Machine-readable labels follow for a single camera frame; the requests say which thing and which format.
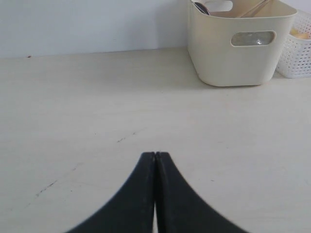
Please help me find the wooden chopstick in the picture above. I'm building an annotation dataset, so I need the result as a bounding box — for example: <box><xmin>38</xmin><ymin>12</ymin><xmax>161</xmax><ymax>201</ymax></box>
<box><xmin>236</xmin><ymin>0</ymin><xmax>266</xmax><ymax>18</ymax></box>
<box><xmin>249</xmin><ymin>0</ymin><xmax>271</xmax><ymax>17</ymax></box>

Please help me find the white perforated plastic basket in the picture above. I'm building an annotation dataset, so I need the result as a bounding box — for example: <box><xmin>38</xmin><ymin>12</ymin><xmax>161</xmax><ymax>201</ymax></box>
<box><xmin>276</xmin><ymin>10</ymin><xmax>311</xmax><ymax>78</ymax></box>

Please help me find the dark wooden spoon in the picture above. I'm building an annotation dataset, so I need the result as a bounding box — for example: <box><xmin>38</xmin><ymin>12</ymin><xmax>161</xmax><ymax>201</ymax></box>
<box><xmin>194</xmin><ymin>2</ymin><xmax>210</xmax><ymax>15</ymax></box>

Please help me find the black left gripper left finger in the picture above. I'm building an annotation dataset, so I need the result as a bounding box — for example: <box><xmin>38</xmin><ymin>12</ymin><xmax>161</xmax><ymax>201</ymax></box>
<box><xmin>68</xmin><ymin>152</ymin><xmax>156</xmax><ymax>233</ymax></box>

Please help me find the pale green ceramic bowl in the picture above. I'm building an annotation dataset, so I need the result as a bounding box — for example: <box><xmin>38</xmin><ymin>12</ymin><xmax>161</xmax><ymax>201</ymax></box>
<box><xmin>231</xmin><ymin>32</ymin><xmax>275</xmax><ymax>46</ymax></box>

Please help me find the cream plastic bin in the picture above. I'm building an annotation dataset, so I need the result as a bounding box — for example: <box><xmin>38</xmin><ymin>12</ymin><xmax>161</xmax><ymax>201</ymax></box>
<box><xmin>188</xmin><ymin>0</ymin><xmax>297</xmax><ymax>87</ymax></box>

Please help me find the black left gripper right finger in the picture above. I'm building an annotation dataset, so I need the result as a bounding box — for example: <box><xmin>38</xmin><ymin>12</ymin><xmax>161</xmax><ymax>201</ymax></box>
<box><xmin>155</xmin><ymin>152</ymin><xmax>246</xmax><ymax>233</ymax></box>

